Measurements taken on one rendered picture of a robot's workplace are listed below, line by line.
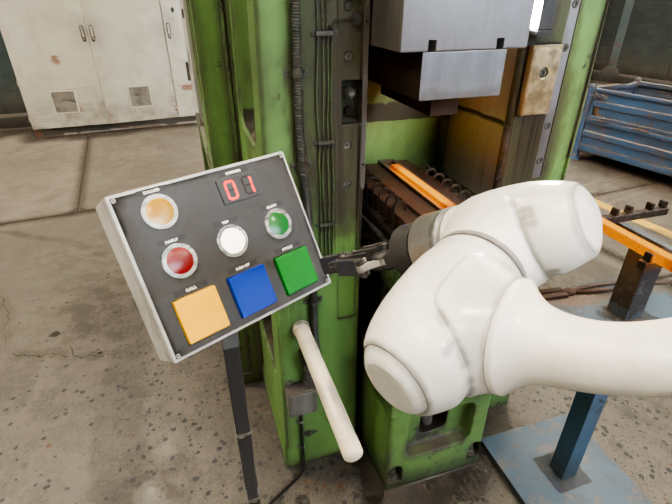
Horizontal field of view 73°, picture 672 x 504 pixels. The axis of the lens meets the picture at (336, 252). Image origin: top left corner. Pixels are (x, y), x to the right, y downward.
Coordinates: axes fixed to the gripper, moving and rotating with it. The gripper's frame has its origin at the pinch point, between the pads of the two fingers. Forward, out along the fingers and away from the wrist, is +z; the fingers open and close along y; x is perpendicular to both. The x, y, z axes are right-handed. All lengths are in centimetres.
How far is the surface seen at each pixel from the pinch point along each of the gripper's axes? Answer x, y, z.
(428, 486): -92, 43, 53
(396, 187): 7, 50, 29
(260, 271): 2.6, -7.4, 12.5
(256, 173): 19.6, -0.4, 13.2
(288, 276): -0.4, -2.3, 12.5
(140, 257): 12.1, -25.3, 13.3
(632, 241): -22, 67, -19
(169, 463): -58, -17, 114
